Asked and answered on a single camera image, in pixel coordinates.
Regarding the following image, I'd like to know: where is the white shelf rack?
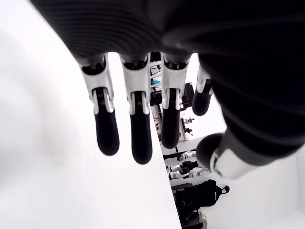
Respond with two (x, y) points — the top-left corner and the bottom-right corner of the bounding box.
(149, 51), (167, 144)

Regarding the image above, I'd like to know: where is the humanoid robot in black jacket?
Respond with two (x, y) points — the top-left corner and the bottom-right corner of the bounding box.
(197, 179), (231, 208)

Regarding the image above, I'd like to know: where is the black chair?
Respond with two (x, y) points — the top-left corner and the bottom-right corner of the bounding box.
(171, 182), (202, 229)

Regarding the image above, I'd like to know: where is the white humanoid robot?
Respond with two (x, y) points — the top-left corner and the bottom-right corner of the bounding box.
(166, 149), (213, 180)

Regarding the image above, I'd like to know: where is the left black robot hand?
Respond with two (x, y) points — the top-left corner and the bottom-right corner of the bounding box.
(28, 0), (305, 181)

